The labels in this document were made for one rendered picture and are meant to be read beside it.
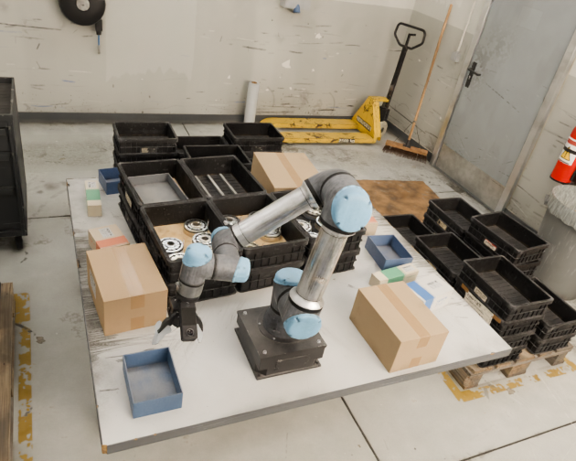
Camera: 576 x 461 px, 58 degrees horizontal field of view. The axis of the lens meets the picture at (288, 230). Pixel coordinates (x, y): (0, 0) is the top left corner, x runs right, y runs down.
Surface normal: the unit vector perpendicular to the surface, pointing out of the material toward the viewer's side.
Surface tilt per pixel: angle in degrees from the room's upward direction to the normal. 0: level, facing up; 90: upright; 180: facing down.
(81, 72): 90
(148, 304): 90
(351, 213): 80
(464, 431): 0
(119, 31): 90
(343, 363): 0
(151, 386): 0
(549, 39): 90
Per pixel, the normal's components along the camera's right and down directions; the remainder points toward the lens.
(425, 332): 0.17, -0.83
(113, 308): 0.47, 0.55
